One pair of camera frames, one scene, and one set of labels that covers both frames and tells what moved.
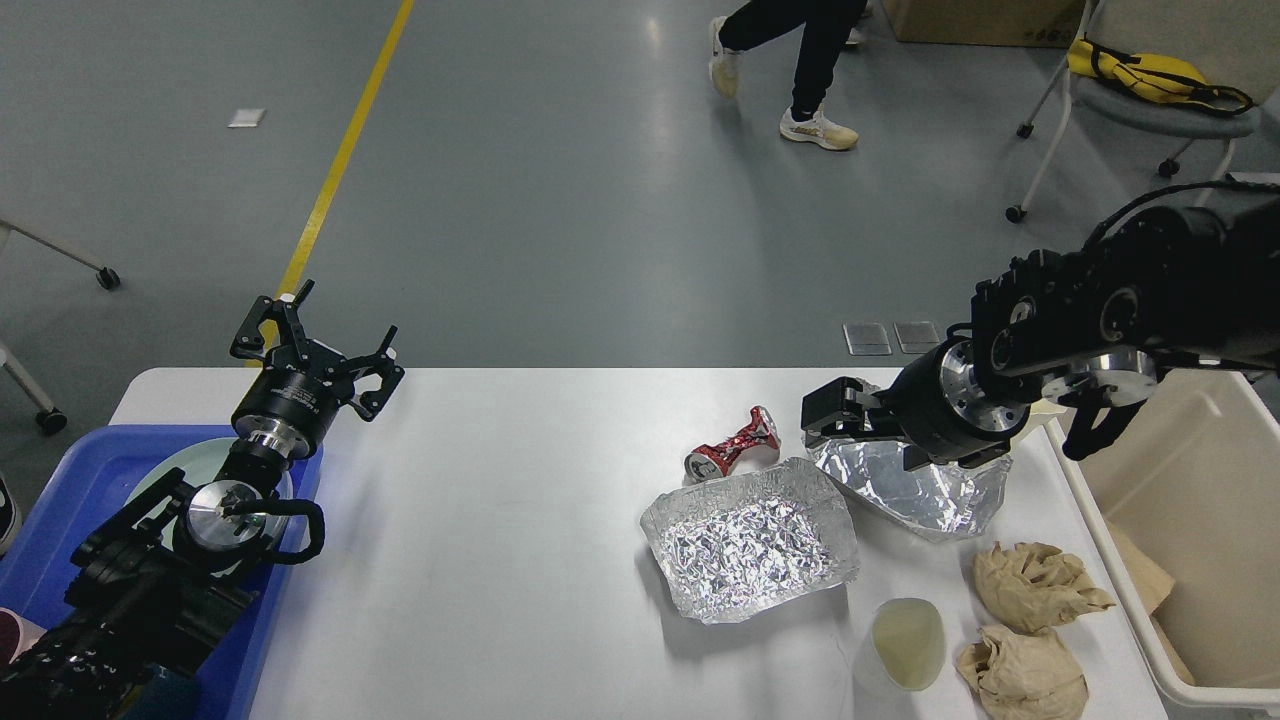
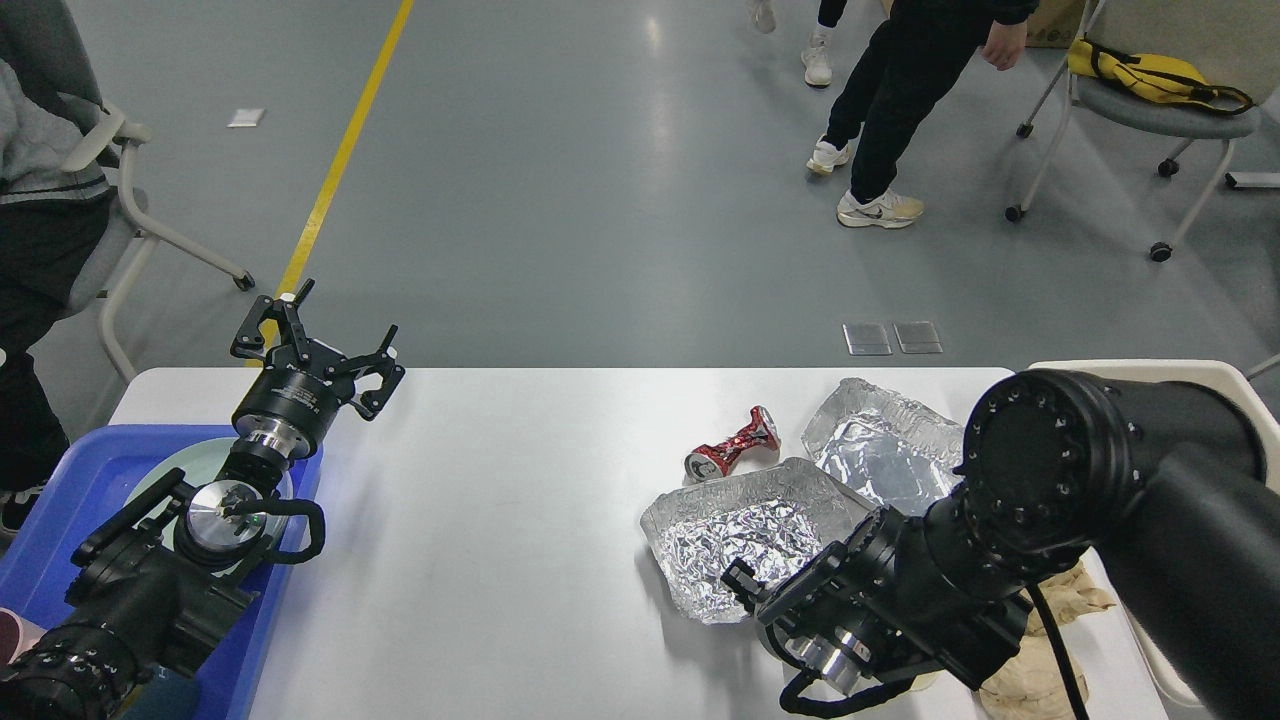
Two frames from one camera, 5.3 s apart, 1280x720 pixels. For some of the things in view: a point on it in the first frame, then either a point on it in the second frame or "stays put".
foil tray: (751, 542) stays put
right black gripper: (935, 409) to (815, 604)
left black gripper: (300, 387) stays put
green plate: (199, 465) stays put
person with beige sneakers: (829, 26) to (898, 76)
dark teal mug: (166, 693) stays put
